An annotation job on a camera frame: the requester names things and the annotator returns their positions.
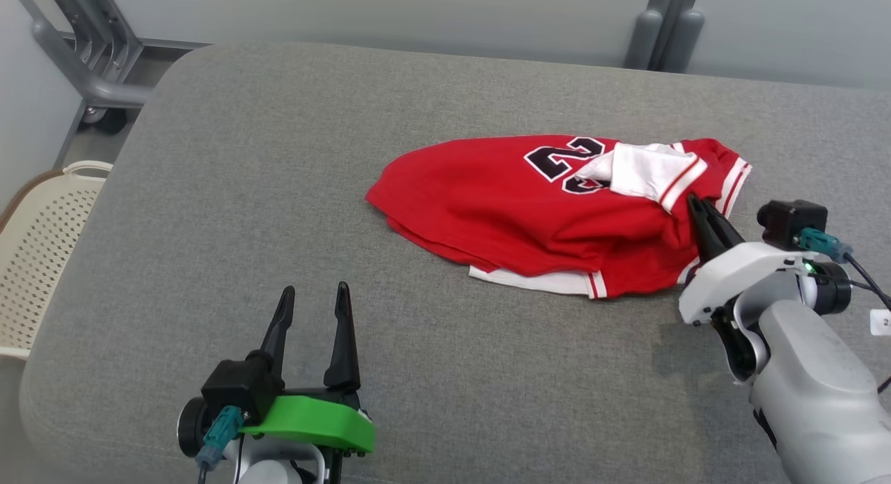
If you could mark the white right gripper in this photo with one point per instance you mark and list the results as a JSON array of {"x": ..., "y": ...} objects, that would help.
[{"x": 738, "y": 275}]

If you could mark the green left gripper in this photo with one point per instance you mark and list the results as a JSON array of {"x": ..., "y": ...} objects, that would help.
[{"x": 320, "y": 421}]

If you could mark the red basketball jersey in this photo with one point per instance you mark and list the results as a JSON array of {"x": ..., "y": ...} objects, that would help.
[{"x": 473, "y": 198}]

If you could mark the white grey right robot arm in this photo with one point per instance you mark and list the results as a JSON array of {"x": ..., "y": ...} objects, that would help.
[{"x": 814, "y": 393}]

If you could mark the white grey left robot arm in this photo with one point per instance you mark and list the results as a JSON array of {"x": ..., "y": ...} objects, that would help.
[{"x": 278, "y": 471}]

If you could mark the beige perforated laundry basket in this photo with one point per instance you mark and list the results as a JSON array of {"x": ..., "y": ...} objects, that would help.
[{"x": 35, "y": 261}]

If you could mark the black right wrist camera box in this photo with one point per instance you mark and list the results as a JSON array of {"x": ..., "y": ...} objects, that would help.
[{"x": 790, "y": 223}]

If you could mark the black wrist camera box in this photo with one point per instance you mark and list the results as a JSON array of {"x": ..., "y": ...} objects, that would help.
[
  {"x": 237, "y": 386},
  {"x": 790, "y": 223}
]

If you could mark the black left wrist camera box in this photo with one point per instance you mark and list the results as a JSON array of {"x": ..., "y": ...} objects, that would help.
[{"x": 237, "y": 386}]

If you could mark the grey wall post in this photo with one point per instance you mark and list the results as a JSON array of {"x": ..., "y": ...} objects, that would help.
[{"x": 661, "y": 31}]

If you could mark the grey metal cart frame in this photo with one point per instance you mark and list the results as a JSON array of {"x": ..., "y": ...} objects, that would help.
[{"x": 90, "y": 88}]

